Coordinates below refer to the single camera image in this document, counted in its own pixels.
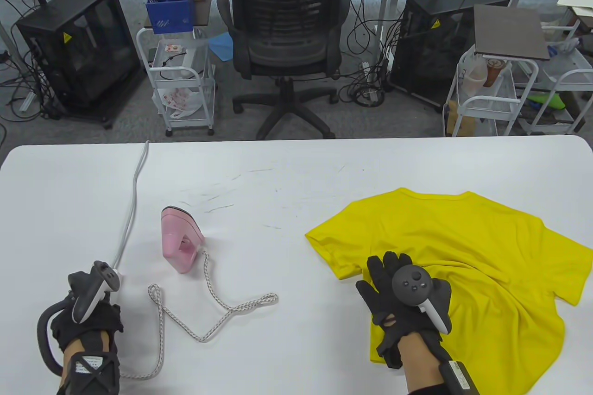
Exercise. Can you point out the person's left hand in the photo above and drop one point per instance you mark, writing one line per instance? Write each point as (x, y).
(104, 321)

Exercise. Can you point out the person's right hand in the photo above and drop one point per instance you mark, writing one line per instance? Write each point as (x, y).
(377, 302)

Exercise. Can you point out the grey white controller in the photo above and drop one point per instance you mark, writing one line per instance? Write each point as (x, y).
(410, 284)
(104, 274)

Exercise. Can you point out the pink electric iron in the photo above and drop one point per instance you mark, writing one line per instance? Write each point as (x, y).
(173, 237)

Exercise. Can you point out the yellow t-shirt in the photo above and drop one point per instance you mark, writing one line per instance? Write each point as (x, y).
(486, 237)

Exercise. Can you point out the person's right forearm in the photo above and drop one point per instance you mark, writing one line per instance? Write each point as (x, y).
(419, 362)

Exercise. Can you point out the black wrist sensor box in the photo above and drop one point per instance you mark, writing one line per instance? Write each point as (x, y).
(458, 379)

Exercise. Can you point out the white table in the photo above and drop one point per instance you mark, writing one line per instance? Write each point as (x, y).
(69, 205)

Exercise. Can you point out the brown paper bag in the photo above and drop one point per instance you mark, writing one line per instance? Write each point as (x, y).
(463, 124)

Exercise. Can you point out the white metal cart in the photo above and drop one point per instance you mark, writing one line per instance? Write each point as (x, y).
(570, 75)
(207, 89)
(482, 101)

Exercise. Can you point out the white printed plastic bag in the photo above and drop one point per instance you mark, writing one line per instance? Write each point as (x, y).
(178, 98)

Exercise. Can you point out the translucent plastic jug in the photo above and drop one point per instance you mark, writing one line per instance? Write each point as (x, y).
(475, 80)

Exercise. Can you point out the black computer case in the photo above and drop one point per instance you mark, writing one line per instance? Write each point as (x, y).
(78, 52)
(431, 57)

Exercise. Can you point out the brown coffee cup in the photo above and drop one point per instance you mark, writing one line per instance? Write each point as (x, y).
(492, 73)

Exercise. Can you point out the green plastic item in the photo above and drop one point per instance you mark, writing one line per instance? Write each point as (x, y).
(549, 101)

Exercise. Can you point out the black mesh office chair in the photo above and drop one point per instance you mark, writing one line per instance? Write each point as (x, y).
(287, 43)

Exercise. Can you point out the blue cloth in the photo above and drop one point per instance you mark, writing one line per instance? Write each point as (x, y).
(220, 45)

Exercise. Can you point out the dark brown board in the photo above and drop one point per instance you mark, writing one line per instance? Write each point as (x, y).
(509, 29)

